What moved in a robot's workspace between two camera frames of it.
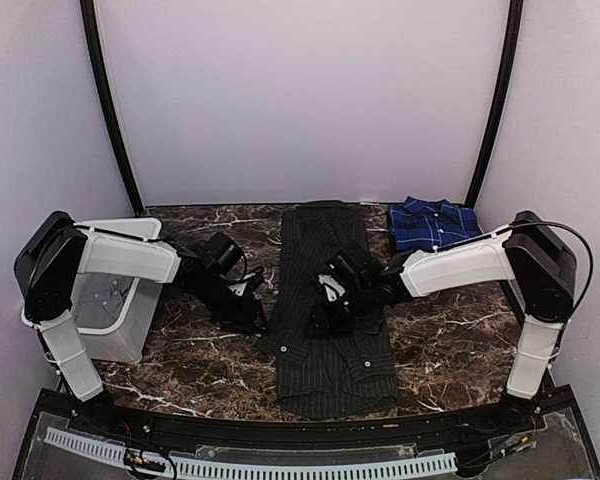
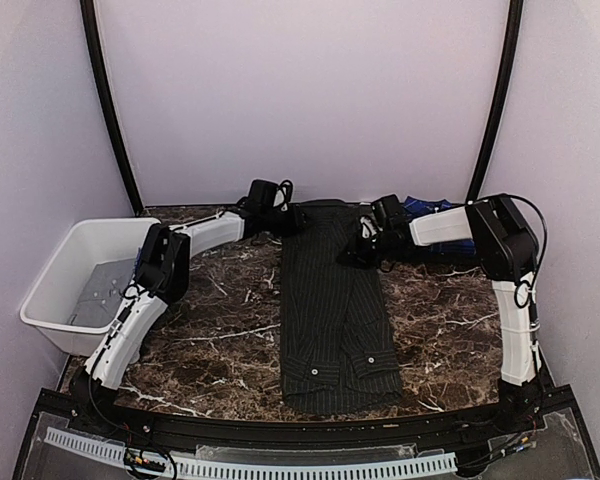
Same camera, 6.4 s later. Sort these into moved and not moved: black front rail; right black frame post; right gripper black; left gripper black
Moved: right gripper black; left gripper black
Not moved: right black frame post; black front rail
